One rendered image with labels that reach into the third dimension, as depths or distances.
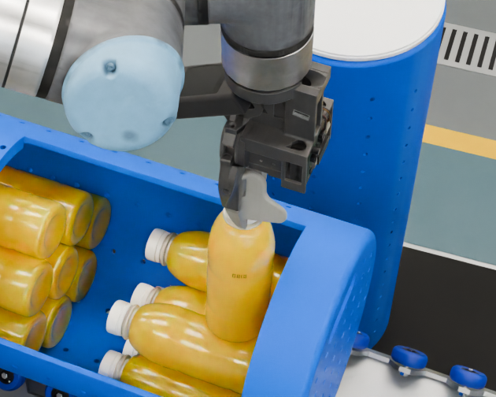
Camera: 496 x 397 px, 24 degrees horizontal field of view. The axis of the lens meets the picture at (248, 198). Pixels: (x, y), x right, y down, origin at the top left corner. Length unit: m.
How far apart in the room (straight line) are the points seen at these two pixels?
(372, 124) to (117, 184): 0.48
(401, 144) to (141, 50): 1.14
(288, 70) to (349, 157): 0.90
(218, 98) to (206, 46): 2.15
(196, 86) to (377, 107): 0.76
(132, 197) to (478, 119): 1.68
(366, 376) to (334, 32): 0.51
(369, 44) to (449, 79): 1.43
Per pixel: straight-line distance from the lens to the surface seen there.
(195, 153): 2.87
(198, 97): 0.99
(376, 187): 1.89
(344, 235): 1.22
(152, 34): 0.75
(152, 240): 1.34
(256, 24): 0.88
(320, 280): 1.17
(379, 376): 1.47
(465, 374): 1.42
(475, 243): 2.75
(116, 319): 1.29
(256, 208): 1.06
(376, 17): 1.71
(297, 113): 0.96
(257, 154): 1.01
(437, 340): 2.42
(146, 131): 0.74
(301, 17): 0.88
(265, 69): 0.91
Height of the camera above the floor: 2.21
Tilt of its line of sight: 53 degrees down
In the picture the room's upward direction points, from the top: straight up
